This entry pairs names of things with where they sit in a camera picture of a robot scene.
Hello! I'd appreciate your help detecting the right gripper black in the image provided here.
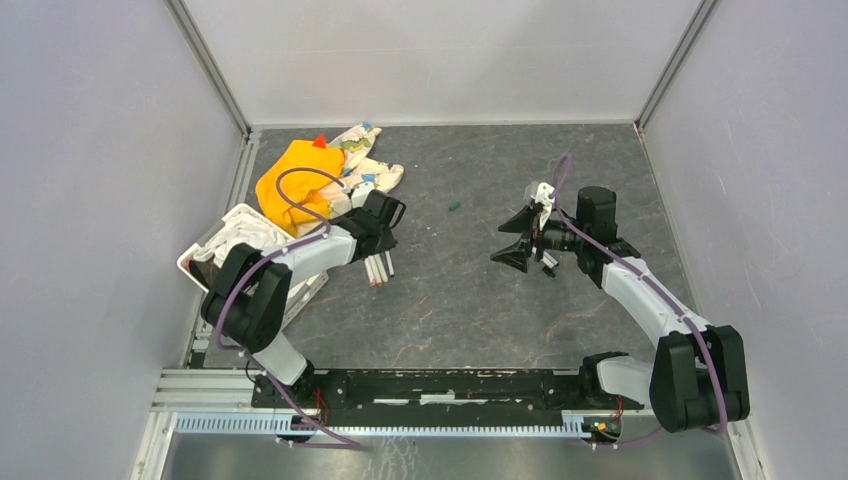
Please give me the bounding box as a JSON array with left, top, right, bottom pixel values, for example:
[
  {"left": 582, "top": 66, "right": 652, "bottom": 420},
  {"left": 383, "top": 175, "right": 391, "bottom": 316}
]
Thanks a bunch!
[{"left": 490, "top": 203, "right": 588, "bottom": 273}]

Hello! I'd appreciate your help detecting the white pen capped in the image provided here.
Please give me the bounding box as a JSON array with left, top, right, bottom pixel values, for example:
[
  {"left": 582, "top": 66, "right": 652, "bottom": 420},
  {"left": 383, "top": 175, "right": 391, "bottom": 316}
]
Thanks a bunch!
[{"left": 541, "top": 252, "right": 559, "bottom": 269}]

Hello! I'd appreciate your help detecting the white pen yellow tip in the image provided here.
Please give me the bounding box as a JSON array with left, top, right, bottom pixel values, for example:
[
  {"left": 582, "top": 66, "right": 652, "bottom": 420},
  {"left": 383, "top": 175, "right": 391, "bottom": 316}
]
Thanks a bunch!
[{"left": 374, "top": 254, "right": 389, "bottom": 283}]

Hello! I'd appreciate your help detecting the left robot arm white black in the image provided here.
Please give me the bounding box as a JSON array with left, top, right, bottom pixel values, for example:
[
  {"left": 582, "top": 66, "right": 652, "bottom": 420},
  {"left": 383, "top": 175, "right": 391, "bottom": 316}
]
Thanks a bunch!
[{"left": 201, "top": 191, "right": 406, "bottom": 408}]

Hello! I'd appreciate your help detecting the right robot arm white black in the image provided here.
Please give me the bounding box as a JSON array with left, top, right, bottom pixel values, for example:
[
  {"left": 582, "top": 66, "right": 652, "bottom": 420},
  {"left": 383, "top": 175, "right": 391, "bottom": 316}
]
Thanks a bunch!
[{"left": 490, "top": 182, "right": 751, "bottom": 433}]

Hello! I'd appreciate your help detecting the yellow orange cloth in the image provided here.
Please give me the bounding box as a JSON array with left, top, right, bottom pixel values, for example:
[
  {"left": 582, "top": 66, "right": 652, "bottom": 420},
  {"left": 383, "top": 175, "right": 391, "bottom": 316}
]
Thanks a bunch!
[{"left": 255, "top": 135, "right": 345, "bottom": 236}]

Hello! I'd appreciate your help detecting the cream patterned cloth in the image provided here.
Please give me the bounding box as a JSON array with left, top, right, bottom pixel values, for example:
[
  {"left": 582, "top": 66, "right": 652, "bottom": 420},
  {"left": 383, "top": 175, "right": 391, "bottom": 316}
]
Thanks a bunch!
[{"left": 302, "top": 122, "right": 405, "bottom": 219}]

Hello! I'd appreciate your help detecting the white laundry basket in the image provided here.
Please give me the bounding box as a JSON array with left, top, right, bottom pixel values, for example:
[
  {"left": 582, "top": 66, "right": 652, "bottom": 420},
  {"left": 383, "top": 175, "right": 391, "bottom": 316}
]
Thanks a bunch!
[{"left": 177, "top": 203, "right": 329, "bottom": 329}]

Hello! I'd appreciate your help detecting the black garment in basket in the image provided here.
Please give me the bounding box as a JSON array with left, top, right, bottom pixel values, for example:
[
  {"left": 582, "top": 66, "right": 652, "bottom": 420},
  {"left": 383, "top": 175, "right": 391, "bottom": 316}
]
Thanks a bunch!
[{"left": 187, "top": 259, "right": 209, "bottom": 291}]

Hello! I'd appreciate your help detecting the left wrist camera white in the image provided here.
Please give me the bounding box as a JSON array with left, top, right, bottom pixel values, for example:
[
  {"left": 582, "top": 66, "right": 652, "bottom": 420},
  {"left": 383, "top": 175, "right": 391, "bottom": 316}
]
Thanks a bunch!
[{"left": 350, "top": 182, "right": 375, "bottom": 209}]

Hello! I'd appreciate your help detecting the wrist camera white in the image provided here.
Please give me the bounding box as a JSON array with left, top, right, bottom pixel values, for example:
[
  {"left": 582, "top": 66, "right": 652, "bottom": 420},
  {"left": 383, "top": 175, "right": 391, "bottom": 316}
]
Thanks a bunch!
[
  {"left": 350, "top": 182, "right": 375, "bottom": 209},
  {"left": 525, "top": 181, "right": 555, "bottom": 231}
]

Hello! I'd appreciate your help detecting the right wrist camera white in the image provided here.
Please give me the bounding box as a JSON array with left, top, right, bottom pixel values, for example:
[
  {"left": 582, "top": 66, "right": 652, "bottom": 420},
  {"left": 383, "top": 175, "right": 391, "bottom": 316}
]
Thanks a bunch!
[{"left": 525, "top": 181, "right": 555, "bottom": 231}]

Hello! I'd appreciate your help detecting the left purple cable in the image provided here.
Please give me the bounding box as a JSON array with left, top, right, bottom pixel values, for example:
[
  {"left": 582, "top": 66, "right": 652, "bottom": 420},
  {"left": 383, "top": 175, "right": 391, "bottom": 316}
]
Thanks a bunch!
[{"left": 213, "top": 167, "right": 362, "bottom": 452}]

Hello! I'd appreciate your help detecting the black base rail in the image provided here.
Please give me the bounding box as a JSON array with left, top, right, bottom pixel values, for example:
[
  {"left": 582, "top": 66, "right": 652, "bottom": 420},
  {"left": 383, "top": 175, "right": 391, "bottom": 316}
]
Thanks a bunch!
[{"left": 288, "top": 369, "right": 644, "bottom": 427}]

